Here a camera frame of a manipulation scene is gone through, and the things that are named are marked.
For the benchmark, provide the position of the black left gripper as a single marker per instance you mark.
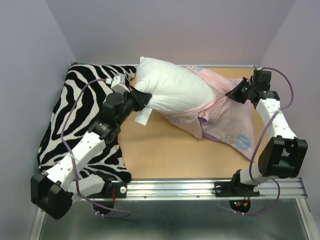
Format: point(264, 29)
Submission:
point(140, 99)

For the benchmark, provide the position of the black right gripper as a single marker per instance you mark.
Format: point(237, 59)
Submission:
point(235, 94)

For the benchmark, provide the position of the pink printed pillowcase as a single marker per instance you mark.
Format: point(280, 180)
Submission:
point(221, 119)

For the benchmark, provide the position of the white pillow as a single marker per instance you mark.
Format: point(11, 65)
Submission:
point(174, 89)

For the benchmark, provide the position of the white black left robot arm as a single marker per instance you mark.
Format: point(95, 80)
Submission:
point(56, 190)

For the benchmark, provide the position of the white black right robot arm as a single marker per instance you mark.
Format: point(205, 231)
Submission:
point(284, 153)

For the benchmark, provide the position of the white inner pillow tag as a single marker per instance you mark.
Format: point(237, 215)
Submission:
point(142, 116)

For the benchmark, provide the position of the zebra striped pillow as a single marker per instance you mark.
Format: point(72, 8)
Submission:
point(83, 93)

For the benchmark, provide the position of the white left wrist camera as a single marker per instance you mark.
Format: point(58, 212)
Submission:
point(118, 83)

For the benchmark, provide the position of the aluminium rear table rail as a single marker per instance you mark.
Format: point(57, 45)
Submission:
point(242, 66)

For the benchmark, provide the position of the aluminium front mounting rail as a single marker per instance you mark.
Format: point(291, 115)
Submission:
point(183, 189)

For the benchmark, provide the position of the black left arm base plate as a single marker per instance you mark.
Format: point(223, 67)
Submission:
point(110, 189)

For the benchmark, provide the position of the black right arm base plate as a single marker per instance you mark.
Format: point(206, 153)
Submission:
point(225, 191)

